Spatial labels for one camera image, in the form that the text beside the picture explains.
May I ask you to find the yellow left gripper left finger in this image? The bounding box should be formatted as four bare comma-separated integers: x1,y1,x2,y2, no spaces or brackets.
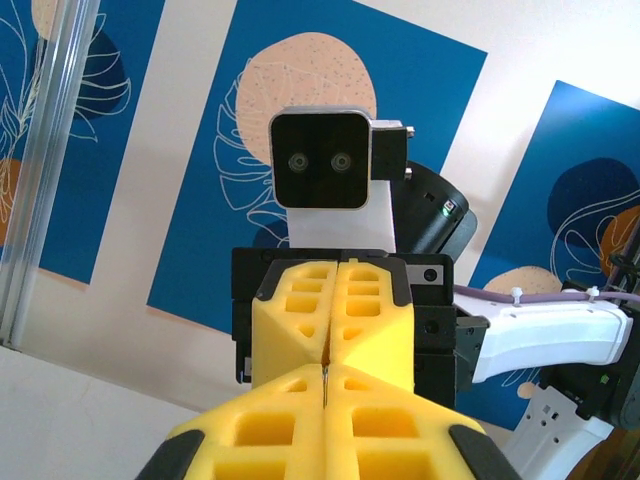
134,363,326,480

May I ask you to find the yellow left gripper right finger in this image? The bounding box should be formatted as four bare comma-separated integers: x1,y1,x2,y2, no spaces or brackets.
325,363,521,480

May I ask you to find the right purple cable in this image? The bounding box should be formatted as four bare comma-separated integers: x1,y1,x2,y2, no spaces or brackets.
452,283,640,307

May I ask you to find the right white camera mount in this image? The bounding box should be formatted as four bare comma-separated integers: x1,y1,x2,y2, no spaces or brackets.
288,118,404,251

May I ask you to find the blue floral wall poster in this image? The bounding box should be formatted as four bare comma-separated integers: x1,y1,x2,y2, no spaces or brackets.
39,0,167,287
0,0,66,249
457,79,640,431
146,0,489,337

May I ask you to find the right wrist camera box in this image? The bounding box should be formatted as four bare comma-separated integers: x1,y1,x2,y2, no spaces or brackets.
268,105,414,212

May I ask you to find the aluminium frame post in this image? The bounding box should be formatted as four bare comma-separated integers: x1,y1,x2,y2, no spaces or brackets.
0,0,104,349

